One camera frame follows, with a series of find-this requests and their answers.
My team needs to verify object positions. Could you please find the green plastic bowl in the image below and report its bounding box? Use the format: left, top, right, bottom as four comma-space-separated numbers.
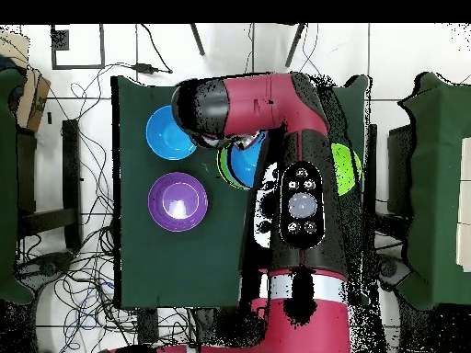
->
215, 143, 255, 191
330, 142, 362, 197

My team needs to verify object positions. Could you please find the blue plastic bowl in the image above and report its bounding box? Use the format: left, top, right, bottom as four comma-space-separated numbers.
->
145, 104, 198, 162
224, 130, 269, 188

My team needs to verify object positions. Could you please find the purple plastic bowl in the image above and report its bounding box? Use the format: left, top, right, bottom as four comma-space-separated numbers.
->
147, 171, 210, 233

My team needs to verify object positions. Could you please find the dark green tablecloth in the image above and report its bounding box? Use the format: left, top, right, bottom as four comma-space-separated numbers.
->
0, 67, 36, 306
398, 72, 471, 310
110, 74, 373, 308

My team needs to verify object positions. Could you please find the black power adapter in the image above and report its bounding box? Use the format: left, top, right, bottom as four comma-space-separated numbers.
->
131, 63, 174, 74

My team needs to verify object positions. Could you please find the black floor box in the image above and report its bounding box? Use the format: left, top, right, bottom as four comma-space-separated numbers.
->
136, 308, 160, 343

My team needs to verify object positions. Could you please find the black stand leg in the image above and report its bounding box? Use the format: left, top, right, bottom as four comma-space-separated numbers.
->
284, 23, 307, 69
190, 23, 206, 57

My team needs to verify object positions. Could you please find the grey wheeled base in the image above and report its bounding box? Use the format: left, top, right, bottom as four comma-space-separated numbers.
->
378, 255, 410, 292

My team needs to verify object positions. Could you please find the grey base with black knob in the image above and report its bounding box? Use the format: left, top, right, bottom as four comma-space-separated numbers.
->
16, 251, 76, 291

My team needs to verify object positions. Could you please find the cardboard box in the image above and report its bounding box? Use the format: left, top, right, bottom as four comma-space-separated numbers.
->
0, 28, 52, 132

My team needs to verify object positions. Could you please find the black cable bundle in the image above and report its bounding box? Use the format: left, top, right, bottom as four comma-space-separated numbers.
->
16, 82, 196, 353

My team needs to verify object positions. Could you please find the black metal frame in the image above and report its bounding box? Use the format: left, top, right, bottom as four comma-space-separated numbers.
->
386, 124, 415, 218
16, 119, 83, 251

